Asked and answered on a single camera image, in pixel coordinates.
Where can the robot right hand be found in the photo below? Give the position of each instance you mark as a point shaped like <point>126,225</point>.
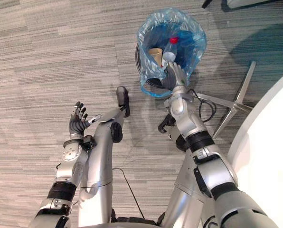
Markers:
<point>170,80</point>

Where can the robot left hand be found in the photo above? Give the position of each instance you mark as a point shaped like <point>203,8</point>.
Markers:
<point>76,126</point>

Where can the small white bottle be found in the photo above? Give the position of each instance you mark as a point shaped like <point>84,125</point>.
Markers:
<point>168,57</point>

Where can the blue plastic trash bag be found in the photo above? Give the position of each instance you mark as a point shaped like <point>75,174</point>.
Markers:
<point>196,47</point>

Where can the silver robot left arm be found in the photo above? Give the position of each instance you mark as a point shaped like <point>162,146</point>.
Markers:
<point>70,154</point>

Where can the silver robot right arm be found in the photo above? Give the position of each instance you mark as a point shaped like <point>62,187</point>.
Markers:
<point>186,118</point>

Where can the brown paper cup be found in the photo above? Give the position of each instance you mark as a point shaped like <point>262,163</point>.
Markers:
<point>155,55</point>

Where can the silver robot left leg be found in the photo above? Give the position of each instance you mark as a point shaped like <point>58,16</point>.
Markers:
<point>101,154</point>

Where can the silver robot leg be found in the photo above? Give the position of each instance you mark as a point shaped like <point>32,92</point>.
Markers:
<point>184,199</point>
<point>101,154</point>

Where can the clear bottle with red cap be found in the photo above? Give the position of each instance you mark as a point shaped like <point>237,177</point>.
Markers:
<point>173,40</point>

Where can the dark robot right foot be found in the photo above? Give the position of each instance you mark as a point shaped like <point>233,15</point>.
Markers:
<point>164,124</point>

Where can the dark robot foot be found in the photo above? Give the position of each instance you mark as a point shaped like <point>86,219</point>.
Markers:
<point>122,97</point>
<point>164,124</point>

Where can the dark robot left foot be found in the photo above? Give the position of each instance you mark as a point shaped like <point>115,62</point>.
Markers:
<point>122,97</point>

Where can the chrome table base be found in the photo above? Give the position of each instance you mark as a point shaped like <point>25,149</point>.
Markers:
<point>236,104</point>

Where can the black furniture leg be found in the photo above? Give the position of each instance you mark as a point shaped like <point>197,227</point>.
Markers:
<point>206,3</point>

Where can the dark furniture base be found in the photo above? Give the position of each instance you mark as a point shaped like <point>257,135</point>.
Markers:
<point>246,4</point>

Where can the silver robot right leg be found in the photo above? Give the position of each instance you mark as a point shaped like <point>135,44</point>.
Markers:
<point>184,199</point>

